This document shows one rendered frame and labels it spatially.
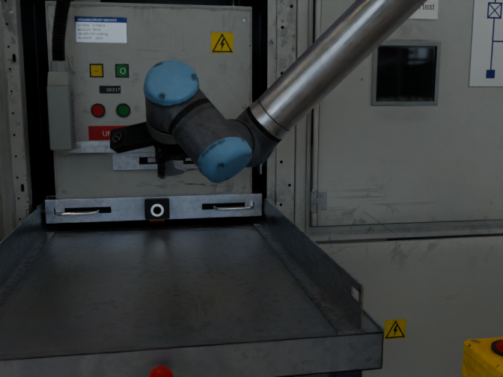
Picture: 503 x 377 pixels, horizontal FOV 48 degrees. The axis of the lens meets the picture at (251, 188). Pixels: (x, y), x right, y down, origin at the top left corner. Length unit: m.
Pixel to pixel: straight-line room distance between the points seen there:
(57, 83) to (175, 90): 0.44
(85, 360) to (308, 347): 0.30
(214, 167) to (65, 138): 0.50
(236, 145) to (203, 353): 0.34
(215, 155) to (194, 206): 0.54
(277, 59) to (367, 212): 0.46
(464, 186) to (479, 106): 0.21
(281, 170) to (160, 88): 0.56
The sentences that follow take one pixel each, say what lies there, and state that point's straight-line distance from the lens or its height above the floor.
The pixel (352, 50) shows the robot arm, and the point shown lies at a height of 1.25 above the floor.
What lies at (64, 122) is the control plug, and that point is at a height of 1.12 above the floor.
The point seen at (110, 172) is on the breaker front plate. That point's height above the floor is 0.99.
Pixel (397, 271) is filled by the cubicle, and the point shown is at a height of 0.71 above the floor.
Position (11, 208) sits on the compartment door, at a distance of 1.43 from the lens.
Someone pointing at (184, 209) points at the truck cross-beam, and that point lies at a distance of 1.45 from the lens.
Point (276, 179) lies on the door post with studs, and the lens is 1.44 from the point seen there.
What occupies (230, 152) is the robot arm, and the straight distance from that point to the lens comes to 0.92.
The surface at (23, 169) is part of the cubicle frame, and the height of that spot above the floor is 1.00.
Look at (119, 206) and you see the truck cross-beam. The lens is 1.45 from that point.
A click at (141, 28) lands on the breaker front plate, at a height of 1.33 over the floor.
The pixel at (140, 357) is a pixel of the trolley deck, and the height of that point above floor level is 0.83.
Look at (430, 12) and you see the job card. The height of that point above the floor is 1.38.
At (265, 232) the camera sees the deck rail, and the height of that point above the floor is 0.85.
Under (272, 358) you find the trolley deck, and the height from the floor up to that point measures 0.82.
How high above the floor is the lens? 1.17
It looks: 9 degrees down
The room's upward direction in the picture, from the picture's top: straight up
